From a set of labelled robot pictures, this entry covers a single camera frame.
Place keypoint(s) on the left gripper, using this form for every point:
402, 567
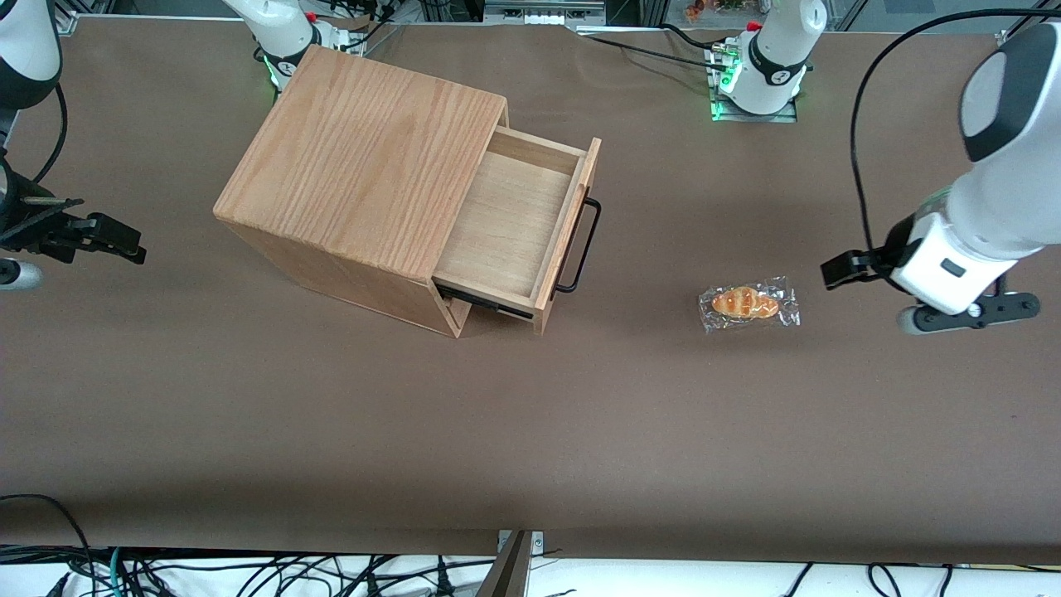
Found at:
891, 249

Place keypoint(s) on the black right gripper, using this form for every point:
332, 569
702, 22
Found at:
25, 227

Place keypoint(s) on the wooden drawer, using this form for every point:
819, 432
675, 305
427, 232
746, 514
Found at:
506, 224

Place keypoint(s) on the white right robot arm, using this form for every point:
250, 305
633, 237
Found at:
25, 41

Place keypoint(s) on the wooden drawer cabinet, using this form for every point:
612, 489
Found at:
365, 157

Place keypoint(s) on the plastic wrapped bread roll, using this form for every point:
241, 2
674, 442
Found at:
746, 303

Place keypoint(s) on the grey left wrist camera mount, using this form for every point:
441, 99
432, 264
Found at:
1011, 307

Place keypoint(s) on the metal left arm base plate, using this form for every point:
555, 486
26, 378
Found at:
783, 116

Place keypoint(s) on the aluminium frame profile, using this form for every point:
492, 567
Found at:
1015, 37

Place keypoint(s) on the metal table edge bracket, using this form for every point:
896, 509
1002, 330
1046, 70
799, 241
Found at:
536, 541

